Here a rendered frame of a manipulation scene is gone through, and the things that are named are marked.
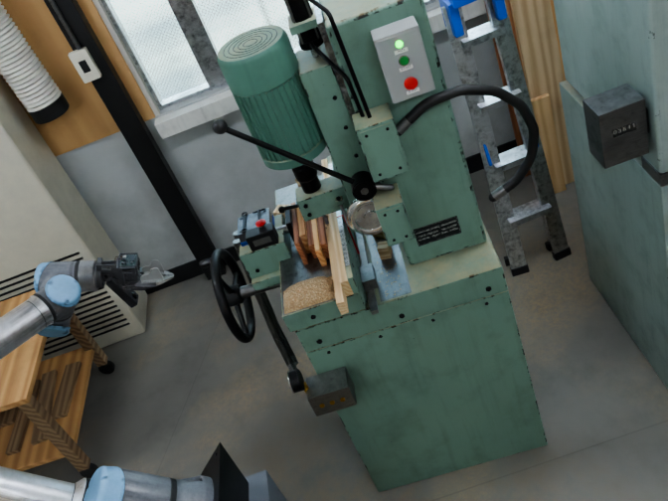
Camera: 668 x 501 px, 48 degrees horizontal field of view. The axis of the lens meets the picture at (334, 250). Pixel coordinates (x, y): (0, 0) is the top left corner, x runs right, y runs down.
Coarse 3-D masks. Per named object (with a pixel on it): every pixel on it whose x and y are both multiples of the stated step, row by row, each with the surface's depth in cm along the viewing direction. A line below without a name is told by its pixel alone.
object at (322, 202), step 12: (324, 180) 202; (336, 180) 200; (300, 192) 202; (324, 192) 198; (336, 192) 198; (300, 204) 199; (312, 204) 200; (324, 204) 200; (348, 204) 201; (312, 216) 202
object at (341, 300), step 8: (328, 224) 214; (328, 232) 206; (328, 240) 204; (328, 248) 201; (336, 264) 195; (336, 272) 192; (336, 280) 190; (336, 288) 187; (336, 296) 185; (344, 296) 186; (344, 304) 184; (344, 312) 185
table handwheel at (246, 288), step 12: (216, 252) 215; (228, 252) 224; (216, 264) 210; (228, 264) 228; (216, 276) 208; (240, 276) 231; (216, 288) 207; (228, 288) 215; (240, 288) 219; (252, 288) 218; (264, 288) 218; (228, 300) 218; (240, 300) 218; (228, 312) 207; (240, 312) 220; (252, 312) 231; (228, 324) 208; (252, 324) 227; (240, 336) 212; (252, 336) 222
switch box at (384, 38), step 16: (384, 32) 161; (400, 32) 159; (416, 32) 159; (384, 48) 161; (416, 48) 161; (384, 64) 163; (416, 64) 163; (400, 80) 165; (432, 80) 166; (400, 96) 168
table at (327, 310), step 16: (320, 176) 237; (288, 192) 236; (272, 272) 213; (288, 272) 205; (304, 272) 203; (320, 272) 201; (256, 288) 213; (320, 304) 191; (336, 304) 191; (352, 304) 192; (288, 320) 193; (304, 320) 194; (320, 320) 194
